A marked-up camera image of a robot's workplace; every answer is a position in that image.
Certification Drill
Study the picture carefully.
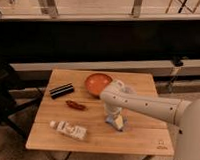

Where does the white plastic bottle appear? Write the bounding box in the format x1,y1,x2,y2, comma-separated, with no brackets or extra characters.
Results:
49,120,87,141

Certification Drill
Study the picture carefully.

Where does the red chili pepper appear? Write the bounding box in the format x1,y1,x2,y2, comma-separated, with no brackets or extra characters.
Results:
65,100,86,111

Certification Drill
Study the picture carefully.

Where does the black clamp with cable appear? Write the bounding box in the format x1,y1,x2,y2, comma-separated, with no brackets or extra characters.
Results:
167,56,183,93

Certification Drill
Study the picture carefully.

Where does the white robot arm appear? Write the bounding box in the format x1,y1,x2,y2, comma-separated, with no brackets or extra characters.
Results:
100,80,200,160

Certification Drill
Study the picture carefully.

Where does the black striped box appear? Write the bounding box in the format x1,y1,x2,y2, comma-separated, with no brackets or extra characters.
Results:
49,83,74,99

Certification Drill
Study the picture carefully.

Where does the orange round plate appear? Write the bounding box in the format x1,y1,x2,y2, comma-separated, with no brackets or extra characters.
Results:
84,73,113,96

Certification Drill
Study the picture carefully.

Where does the black chair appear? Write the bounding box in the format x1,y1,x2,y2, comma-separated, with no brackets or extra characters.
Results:
0,59,43,138

